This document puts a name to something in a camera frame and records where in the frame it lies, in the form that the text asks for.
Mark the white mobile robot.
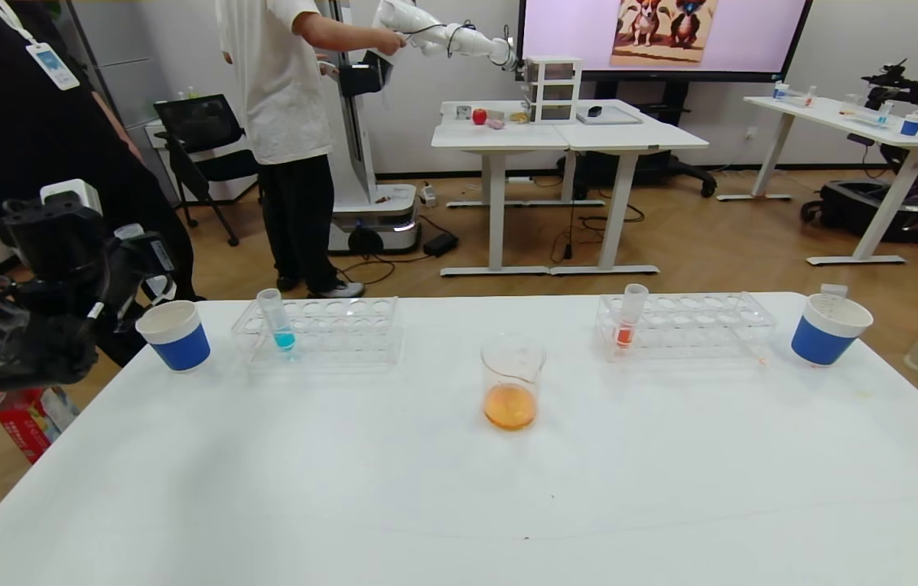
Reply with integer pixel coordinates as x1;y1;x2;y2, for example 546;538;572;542
321;0;521;255

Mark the grey metal cabinet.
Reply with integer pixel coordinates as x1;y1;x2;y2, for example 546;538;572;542
93;0;220;216

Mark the clear glass beaker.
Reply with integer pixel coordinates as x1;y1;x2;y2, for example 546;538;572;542
480;332;548;432

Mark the blue pigment test tube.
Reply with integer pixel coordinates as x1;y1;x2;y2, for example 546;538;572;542
256;288;298;352

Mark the long white desk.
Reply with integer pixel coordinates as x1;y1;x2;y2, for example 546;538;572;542
715;94;918;268

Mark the clear plastic test tube rack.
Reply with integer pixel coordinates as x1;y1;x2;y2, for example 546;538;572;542
596;291;778;362
231;296;403;367

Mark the black display stand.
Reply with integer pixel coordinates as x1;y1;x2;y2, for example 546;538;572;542
557;81;716;201

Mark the large wall display screen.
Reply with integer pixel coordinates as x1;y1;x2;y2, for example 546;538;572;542
516;0;814;84

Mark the black office chair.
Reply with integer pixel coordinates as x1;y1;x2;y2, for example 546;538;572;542
154;94;264;247

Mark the red gift bag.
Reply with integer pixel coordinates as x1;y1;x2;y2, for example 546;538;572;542
0;387;81;464

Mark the grey flat tray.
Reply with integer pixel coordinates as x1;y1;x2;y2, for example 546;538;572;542
575;107;643;127

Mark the person in black clothes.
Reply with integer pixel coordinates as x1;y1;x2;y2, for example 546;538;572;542
0;0;199;367

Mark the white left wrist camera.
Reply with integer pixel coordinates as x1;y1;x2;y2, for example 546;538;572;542
40;179;103;219

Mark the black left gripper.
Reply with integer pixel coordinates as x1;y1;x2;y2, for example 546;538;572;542
105;230;180;334

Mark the person in white shirt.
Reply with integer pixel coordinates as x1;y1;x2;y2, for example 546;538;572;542
215;0;407;299

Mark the blue white paper cup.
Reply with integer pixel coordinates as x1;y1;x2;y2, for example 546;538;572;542
791;293;874;367
135;300;212;373

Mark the black mobile robot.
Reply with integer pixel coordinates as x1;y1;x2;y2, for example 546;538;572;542
801;28;918;247

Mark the white drawer organizer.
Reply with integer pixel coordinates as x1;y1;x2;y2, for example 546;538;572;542
519;57;584;125

